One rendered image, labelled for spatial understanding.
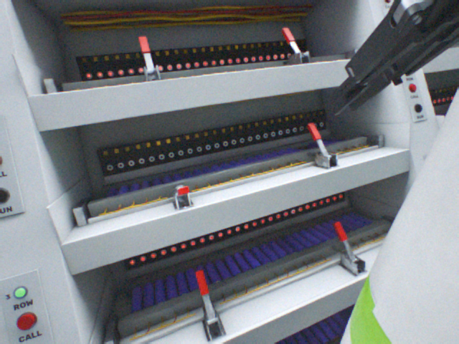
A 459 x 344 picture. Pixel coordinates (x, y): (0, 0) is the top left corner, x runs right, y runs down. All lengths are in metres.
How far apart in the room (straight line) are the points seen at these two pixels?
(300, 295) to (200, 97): 0.36
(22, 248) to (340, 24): 0.72
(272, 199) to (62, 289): 0.31
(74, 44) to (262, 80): 0.42
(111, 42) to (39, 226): 0.43
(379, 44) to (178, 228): 0.32
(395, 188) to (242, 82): 0.40
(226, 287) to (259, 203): 0.16
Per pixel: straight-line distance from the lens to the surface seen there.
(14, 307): 0.40
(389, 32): 0.30
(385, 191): 0.64
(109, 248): 0.37
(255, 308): 0.44
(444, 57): 0.75
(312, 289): 0.47
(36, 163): 0.38
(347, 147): 0.57
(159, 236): 0.36
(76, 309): 0.39
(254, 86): 0.42
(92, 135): 0.58
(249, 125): 0.56
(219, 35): 0.69
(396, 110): 0.59
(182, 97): 0.39
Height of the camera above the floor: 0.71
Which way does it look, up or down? 2 degrees up
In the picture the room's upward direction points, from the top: 14 degrees counter-clockwise
